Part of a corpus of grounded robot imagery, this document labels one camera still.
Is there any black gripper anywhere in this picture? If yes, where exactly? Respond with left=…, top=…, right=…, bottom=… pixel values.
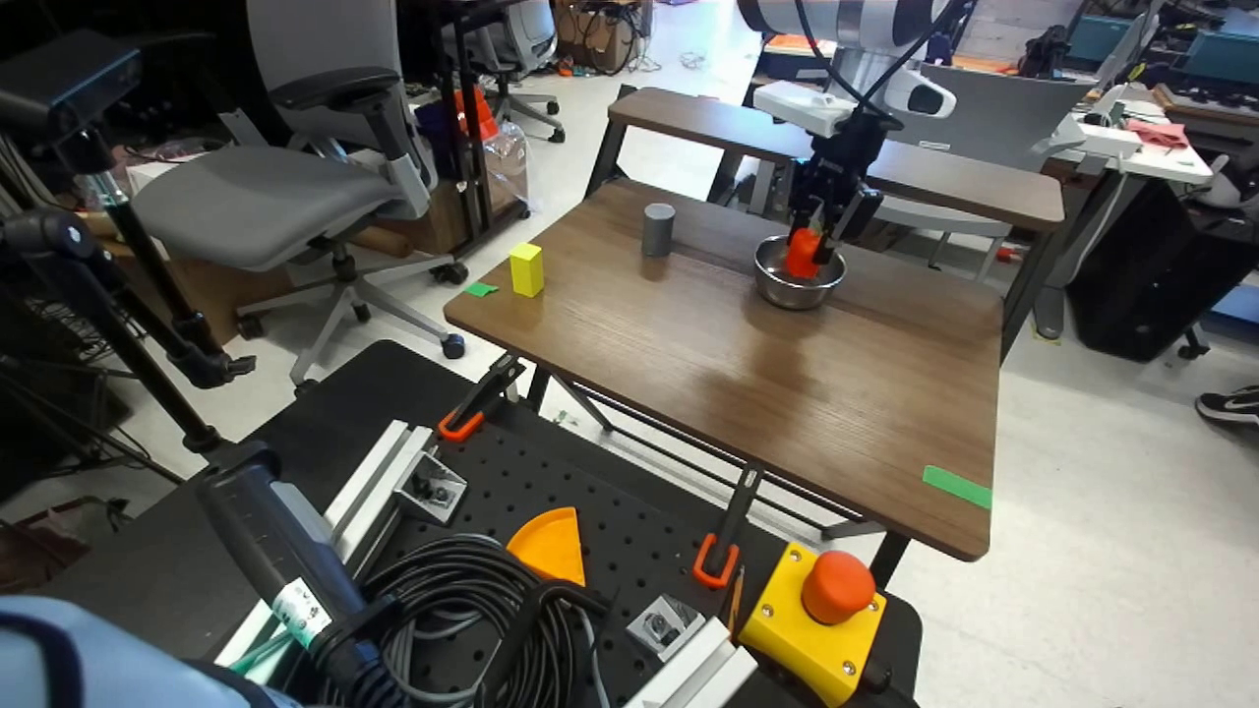
left=787, top=106, right=902, bottom=253

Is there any orange bell pepper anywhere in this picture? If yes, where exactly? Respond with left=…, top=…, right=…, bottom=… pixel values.
left=783, top=224, right=828, bottom=282

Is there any metal bowl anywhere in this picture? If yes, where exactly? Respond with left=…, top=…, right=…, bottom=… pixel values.
left=750, top=231, right=851, bottom=316

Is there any grey cylinder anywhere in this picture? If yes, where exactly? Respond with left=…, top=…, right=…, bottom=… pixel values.
left=636, top=200, right=682, bottom=260

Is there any wooden table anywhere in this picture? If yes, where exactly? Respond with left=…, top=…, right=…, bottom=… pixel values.
left=439, top=179, right=1009, bottom=565

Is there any yellow block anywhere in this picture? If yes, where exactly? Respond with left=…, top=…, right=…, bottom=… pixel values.
left=509, top=239, right=548, bottom=304

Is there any long green tape strip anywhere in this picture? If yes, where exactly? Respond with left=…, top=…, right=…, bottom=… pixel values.
left=915, top=459, right=994, bottom=517

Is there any black orange clamp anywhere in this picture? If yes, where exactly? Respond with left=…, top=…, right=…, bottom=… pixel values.
left=689, top=466, right=767, bottom=593
left=434, top=350, right=529, bottom=447

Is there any cardboard box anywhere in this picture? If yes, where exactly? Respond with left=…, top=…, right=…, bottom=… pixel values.
left=349, top=122, right=536, bottom=264

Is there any black office chair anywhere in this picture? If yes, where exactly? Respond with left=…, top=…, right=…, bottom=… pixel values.
left=449, top=0, right=569, bottom=146

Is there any yellow emergency stop box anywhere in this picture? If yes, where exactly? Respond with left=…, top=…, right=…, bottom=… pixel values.
left=734, top=539, right=890, bottom=708

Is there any orange wedge piece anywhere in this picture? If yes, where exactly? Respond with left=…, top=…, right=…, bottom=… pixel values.
left=502, top=502, right=590, bottom=592

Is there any black sneaker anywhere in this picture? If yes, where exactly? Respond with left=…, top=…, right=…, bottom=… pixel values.
left=1191, top=386, right=1259, bottom=436

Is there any grey office chair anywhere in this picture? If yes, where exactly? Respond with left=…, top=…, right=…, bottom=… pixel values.
left=127, top=0, right=473, bottom=391

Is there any black tripod stand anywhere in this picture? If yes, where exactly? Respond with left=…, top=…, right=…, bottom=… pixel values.
left=0, top=26, right=260, bottom=455

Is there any light blue cloth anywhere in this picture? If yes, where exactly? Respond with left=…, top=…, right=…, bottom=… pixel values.
left=0, top=593, right=306, bottom=708

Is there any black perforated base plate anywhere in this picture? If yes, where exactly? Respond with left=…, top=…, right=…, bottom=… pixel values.
left=25, top=338, right=925, bottom=708

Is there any aluminium rail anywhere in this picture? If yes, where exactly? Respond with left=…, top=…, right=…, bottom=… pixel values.
left=622, top=615, right=762, bottom=708
left=212, top=418, right=439, bottom=668

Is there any black cable coil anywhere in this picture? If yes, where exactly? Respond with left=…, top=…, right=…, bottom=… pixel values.
left=312, top=529, right=612, bottom=708

